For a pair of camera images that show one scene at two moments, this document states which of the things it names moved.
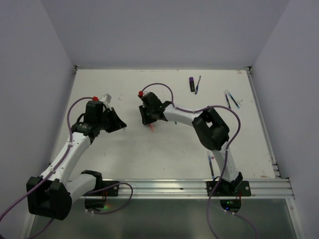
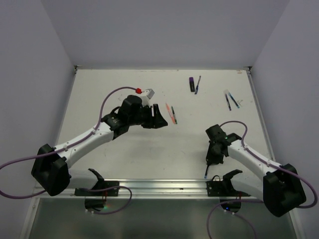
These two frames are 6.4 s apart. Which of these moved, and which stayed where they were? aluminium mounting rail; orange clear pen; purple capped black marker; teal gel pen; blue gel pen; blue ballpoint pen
Moved: blue gel pen; orange clear pen
Stayed: purple capped black marker; blue ballpoint pen; aluminium mounting rail; teal gel pen
